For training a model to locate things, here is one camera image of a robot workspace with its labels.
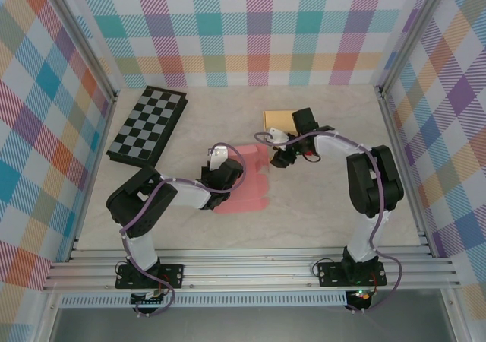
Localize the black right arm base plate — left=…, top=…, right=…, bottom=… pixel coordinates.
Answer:
left=317, top=261, right=388, bottom=288

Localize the aluminium side rail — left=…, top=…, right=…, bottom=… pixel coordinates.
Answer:
left=375, top=85, right=437, bottom=259
left=67, top=90, right=119, bottom=263

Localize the aluminium mounting rail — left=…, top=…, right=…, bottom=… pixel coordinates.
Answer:
left=41, top=245, right=462, bottom=293

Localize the orange paper box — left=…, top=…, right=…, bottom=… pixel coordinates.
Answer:
left=263, top=109, right=297, bottom=135

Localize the slotted white cable duct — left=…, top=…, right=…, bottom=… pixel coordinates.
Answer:
left=59, top=294, right=349, bottom=309

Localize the grey metal panel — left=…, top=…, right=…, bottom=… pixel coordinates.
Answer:
left=49, top=306, right=456, bottom=342

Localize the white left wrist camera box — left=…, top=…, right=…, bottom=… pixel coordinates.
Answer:
left=207, top=147, right=229, bottom=173

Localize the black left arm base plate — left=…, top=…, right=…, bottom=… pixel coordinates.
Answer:
left=115, top=264, right=186, bottom=290

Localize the pink paper box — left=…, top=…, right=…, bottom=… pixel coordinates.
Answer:
left=212, top=143, right=271, bottom=216

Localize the aluminium frame post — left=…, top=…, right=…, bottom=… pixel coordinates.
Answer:
left=374, top=0, right=456, bottom=97
left=39, top=0, right=119, bottom=102

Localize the black grey chessboard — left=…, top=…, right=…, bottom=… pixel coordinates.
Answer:
left=105, top=86, right=190, bottom=167

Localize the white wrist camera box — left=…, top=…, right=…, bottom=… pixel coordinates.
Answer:
left=264, top=127, right=290, bottom=146
left=207, top=147, right=229, bottom=173

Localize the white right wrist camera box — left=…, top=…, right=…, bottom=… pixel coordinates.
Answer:
left=264, top=127, right=290, bottom=146

